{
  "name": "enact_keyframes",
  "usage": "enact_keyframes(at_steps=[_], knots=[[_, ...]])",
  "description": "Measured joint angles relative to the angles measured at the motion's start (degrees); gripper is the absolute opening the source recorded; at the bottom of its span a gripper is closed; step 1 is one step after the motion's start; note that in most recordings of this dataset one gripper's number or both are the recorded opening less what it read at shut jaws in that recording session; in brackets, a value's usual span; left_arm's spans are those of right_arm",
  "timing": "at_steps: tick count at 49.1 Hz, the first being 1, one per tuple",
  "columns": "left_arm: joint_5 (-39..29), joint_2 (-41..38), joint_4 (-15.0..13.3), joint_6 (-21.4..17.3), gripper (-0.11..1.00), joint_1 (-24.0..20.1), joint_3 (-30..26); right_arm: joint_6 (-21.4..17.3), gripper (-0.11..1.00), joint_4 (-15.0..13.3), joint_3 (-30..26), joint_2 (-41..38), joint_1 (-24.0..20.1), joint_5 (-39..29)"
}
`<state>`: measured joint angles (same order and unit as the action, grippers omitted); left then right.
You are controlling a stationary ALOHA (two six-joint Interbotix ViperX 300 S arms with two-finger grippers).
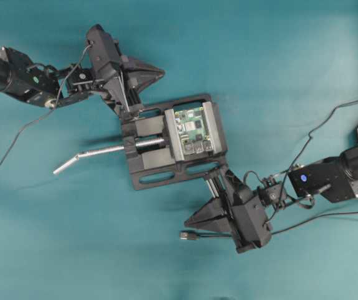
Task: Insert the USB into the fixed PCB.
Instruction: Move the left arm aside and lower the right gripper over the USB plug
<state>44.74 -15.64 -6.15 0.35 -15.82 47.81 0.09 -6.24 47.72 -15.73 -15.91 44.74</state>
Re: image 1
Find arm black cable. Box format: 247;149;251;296
0;43;94;174
262;92;358;235

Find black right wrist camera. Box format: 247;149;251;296
232;189;272;254

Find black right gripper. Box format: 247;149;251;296
184;167;269;248

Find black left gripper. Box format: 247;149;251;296
93;55;165;121

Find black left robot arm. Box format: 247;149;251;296
0;45;165;119

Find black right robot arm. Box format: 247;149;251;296
180;146;358;253

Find black USB cable plug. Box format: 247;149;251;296
180;231;232;241

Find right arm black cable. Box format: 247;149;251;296
262;92;358;235

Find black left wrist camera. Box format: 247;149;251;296
86;24;121;79

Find black bench vise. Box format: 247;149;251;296
121;94;228;190

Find green PCB board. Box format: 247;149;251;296
175;107;213;156

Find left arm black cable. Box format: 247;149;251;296
0;43;94;174

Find silver vise screw handle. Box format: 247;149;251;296
53;137;165;175

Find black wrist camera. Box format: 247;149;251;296
232;189;272;254
86;24;121;79

